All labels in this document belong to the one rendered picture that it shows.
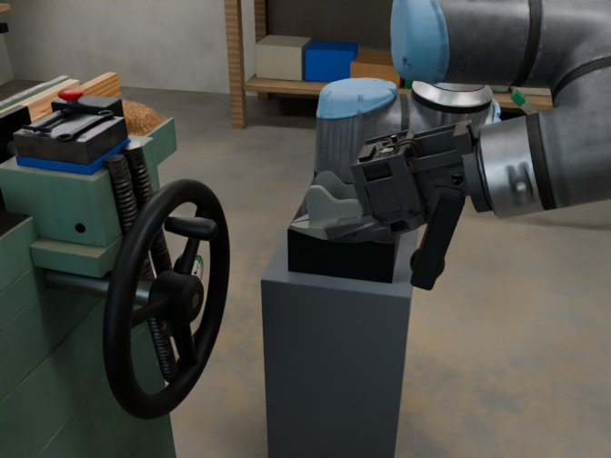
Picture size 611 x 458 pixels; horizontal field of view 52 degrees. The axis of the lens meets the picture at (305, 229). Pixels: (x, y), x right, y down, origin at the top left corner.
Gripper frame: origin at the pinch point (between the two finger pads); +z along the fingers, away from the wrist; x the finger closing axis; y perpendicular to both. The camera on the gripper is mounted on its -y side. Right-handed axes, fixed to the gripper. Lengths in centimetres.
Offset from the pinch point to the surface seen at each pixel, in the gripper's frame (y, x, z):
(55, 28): 41, -304, 272
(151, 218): 7.7, 7.0, 12.8
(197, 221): 5.4, 4.7, 9.3
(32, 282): 2.9, 6.5, 34.3
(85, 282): 0.5, 4.2, 28.8
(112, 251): 3.1, 2.6, 24.1
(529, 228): -102, -182, -4
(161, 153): 5.9, -27.7, 33.5
